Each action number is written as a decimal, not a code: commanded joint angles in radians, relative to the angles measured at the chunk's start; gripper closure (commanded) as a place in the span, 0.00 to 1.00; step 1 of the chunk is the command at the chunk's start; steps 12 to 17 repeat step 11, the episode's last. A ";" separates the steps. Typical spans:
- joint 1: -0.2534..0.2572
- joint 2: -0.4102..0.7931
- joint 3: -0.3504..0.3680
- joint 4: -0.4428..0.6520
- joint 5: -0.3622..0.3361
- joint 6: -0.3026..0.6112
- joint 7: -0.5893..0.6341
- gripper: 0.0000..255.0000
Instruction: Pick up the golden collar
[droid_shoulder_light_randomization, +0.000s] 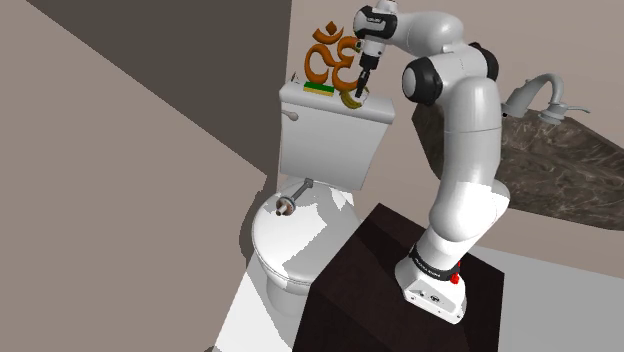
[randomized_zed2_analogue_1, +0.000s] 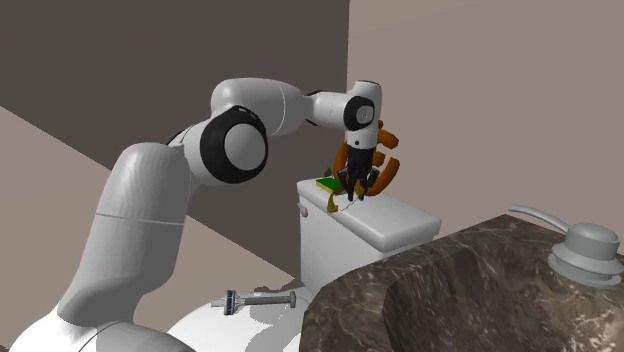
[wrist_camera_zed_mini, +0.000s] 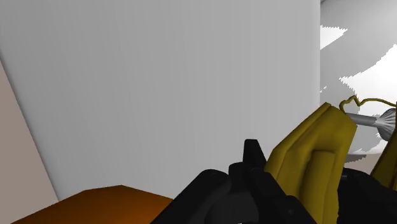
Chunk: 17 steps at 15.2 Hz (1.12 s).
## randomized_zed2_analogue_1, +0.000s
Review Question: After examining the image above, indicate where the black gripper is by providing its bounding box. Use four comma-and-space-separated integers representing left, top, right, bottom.
337, 145, 381, 203

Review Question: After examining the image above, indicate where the green and yellow sponge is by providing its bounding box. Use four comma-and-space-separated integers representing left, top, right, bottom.
314, 176, 343, 194

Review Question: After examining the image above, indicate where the white toilet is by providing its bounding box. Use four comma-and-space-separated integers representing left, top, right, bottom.
167, 177, 443, 352

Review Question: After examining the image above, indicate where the brown marble sink counter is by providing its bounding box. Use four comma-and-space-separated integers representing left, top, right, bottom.
299, 213, 624, 352

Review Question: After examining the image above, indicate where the grey razor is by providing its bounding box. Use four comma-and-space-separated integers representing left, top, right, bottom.
210, 288, 298, 317

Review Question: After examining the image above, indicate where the grey tap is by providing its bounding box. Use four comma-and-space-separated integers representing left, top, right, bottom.
507, 204, 624, 290

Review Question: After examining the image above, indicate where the orange curved ring sculpture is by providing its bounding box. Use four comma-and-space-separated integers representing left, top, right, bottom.
332, 119, 402, 198

